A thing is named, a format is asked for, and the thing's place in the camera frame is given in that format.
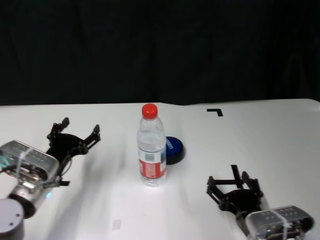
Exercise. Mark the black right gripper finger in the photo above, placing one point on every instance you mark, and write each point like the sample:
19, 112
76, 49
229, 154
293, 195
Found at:
253, 186
216, 191

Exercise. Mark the small clear tape piece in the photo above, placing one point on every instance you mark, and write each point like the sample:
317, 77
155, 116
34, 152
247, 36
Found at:
116, 224

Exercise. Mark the black L-shaped tape mark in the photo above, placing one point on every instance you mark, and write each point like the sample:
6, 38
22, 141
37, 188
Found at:
220, 112

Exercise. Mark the blue push button black base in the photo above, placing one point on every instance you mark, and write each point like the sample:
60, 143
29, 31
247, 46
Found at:
176, 148

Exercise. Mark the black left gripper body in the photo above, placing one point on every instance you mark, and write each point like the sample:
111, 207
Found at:
65, 146

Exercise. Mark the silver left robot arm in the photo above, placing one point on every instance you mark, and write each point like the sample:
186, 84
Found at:
12, 215

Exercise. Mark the black curtain backdrop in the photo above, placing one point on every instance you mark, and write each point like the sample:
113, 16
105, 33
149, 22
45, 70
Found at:
160, 50

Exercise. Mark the clear water bottle red cap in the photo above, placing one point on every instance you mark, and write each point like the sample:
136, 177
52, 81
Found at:
151, 140

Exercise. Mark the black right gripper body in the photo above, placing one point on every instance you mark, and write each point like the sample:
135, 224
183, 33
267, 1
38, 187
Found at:
242, 201

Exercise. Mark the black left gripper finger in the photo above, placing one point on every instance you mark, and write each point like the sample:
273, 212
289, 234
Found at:
56, 130
92, 140

